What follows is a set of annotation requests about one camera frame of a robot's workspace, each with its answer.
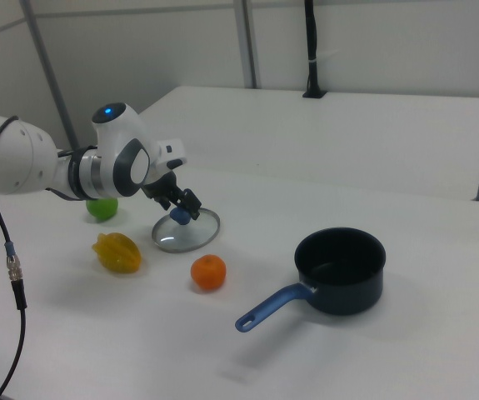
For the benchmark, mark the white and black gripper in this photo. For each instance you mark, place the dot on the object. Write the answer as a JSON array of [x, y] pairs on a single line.
[[170, 154]]

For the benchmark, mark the glass lid with blue knob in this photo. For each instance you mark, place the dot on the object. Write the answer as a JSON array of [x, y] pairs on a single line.
[[189, 238]]

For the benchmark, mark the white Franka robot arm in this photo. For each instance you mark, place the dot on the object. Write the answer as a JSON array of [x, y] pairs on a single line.
[[22, 158]]

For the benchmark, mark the green toy apple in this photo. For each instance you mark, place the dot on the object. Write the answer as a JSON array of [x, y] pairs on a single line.
[[102, 208]]

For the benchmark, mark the yellow toy starfruit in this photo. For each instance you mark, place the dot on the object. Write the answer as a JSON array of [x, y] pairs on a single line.
[[117, 253]]

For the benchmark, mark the orange toy mandarin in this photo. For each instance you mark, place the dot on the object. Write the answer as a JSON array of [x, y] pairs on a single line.
[[208, 273]]

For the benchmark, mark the white folding side table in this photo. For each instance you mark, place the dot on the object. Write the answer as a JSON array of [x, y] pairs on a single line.
[[326, 137]]

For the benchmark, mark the grey metal partition post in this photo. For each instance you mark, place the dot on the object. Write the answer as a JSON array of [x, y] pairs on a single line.
[[247, 41], [49, 75]]

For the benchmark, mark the black camera stand pole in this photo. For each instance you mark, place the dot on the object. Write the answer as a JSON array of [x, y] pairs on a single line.
[[313, 62]]

